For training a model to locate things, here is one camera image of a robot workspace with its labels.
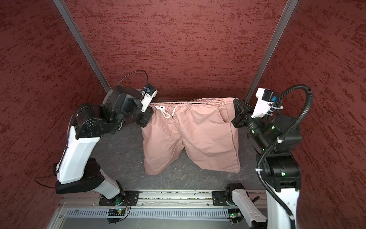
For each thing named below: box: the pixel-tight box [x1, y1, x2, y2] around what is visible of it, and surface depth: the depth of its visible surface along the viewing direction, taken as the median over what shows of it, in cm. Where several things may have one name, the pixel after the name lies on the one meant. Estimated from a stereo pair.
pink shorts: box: [141, 97, 241, 176], surface depth 63 cm
